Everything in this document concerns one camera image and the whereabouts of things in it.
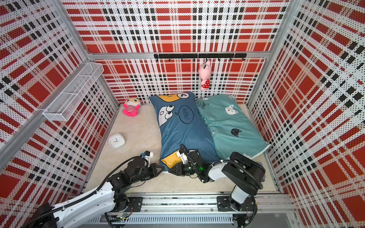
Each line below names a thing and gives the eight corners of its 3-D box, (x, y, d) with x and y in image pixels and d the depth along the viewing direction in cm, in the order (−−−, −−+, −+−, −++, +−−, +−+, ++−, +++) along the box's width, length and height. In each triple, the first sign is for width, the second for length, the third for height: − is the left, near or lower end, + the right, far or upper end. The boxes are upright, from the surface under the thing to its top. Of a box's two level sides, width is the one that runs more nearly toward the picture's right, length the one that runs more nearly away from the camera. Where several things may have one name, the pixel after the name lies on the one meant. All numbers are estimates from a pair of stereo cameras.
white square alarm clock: (114, 149, 97) (108, 142, 90) (114, 143, 100) (108, 136, 93) (126, 145, 99) (121, 138, 92) (125, 139, 102) (120, 132, 95)
